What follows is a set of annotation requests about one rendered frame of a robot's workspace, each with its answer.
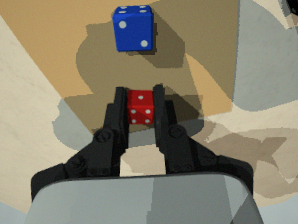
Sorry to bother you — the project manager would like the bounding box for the red die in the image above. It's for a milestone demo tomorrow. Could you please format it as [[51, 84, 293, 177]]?
[[127, 90, 154, 124]]

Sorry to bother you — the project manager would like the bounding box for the blue die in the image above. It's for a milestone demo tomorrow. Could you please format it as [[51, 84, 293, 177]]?
[[112, 5, 153, 52]]

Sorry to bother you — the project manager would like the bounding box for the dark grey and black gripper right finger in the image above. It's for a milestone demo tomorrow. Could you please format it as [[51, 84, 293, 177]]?
[[153, 85, 253, 196]]

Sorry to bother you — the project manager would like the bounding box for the tan flat mat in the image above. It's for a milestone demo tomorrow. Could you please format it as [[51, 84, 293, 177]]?
[[0, 0, 238, 135]]

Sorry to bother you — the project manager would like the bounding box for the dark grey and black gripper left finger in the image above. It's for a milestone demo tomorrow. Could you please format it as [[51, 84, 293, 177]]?
[[31, 87, 129, 202]]

